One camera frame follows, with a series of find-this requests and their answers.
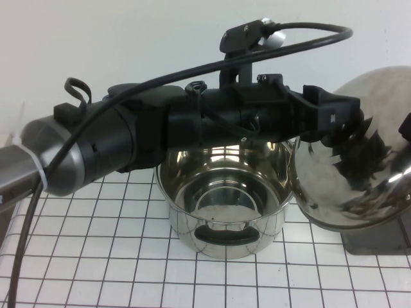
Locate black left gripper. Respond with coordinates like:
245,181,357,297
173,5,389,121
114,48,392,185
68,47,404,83
205,73,366,148

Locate steel pot lid black knob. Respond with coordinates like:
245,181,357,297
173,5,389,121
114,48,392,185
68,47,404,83
288,65,411,232

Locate dark grey tray lid rack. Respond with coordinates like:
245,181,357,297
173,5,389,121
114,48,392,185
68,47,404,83
342,211,411,257

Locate white black grid tablecloth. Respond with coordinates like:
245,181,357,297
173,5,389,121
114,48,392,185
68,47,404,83
0,166,411,308

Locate white zip tie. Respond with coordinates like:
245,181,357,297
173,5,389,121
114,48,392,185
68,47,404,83
17,134,49,189

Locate black camera cable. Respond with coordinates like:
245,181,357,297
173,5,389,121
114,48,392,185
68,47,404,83
8,21,354,308

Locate stainless steel pot black handles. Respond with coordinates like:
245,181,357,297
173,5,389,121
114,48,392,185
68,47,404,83
153,137,301,261

